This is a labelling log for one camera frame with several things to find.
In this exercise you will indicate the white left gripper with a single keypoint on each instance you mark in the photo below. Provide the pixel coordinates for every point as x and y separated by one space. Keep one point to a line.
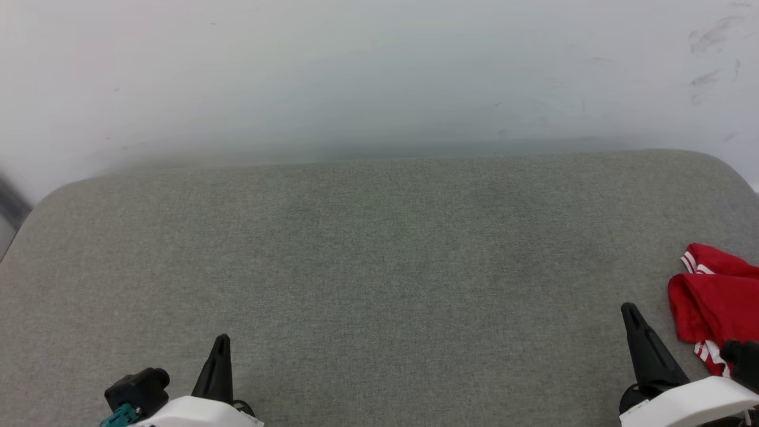
195 415

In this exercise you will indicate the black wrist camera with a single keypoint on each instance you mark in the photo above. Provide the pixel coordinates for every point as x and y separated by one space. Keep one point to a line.
139 388
744 362

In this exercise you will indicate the grey fabric sofa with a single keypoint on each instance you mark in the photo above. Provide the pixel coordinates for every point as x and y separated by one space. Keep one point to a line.
379 267

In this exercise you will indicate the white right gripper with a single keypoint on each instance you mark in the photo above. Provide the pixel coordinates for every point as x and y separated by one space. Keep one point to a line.
694 403

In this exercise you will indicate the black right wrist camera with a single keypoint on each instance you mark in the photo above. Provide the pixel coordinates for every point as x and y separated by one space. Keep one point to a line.
744 362

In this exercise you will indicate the red and white basketball jersey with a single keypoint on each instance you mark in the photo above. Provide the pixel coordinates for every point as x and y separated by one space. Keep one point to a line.
717 302

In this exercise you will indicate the teal left camera connector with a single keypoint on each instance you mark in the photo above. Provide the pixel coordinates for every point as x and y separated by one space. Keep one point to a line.
118 417

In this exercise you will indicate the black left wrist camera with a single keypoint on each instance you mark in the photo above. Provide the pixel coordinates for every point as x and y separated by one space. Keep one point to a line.
139 388

